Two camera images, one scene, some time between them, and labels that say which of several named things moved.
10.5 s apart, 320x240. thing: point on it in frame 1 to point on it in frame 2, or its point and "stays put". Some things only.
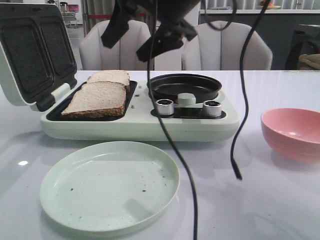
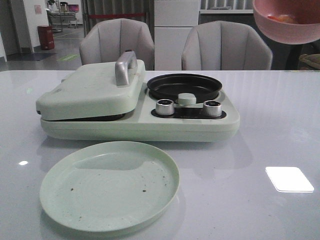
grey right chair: [219, 45] stays put
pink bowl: [294, 132] to [288, 22]
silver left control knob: [165, 107] stays put
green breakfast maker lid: [37, 62] to [91, 90]
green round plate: [109, 185] stays put
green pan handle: [186, 98] stays put
